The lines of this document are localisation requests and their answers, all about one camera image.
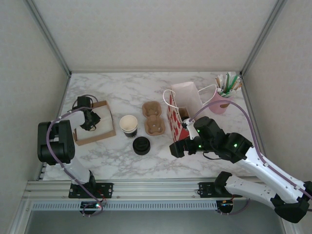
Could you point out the brown cardboard napkin box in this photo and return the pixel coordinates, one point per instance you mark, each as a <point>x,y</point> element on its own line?
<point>97,140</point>

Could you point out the stack of paper cups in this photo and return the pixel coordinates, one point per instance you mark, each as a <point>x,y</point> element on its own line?
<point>128,124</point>

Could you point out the red printed paper bag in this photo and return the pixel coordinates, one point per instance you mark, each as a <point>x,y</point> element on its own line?
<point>187,95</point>

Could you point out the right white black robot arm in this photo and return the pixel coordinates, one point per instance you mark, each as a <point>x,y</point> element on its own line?
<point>268,170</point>

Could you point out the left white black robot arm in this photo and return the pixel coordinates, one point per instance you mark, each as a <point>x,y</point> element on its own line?
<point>56,143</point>

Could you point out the white paper napkins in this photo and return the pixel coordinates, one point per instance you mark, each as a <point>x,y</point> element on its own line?
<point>104,124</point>

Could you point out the pink holder cup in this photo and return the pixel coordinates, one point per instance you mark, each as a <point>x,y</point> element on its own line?
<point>219,107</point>

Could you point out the wooden stirrer stick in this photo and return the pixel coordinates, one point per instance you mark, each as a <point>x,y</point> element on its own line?
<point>240,85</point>
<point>217,82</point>

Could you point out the green striped wrapped straw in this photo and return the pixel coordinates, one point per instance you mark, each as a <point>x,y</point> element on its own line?
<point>228,80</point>

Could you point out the small circuit board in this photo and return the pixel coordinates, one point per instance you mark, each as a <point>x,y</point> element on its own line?
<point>225,203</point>
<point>91,206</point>

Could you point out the aluminium table side rail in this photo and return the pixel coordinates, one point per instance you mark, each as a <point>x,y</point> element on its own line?
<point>246,85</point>
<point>66,87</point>

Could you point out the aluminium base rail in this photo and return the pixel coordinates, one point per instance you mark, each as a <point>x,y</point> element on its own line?
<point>156,189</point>

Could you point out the aluminium frame post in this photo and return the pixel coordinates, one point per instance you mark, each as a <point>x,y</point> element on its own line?
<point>263,39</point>
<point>48,40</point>

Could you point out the aluminium lower frame bar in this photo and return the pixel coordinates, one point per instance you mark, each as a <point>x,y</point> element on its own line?
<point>20,217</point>
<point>295,229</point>

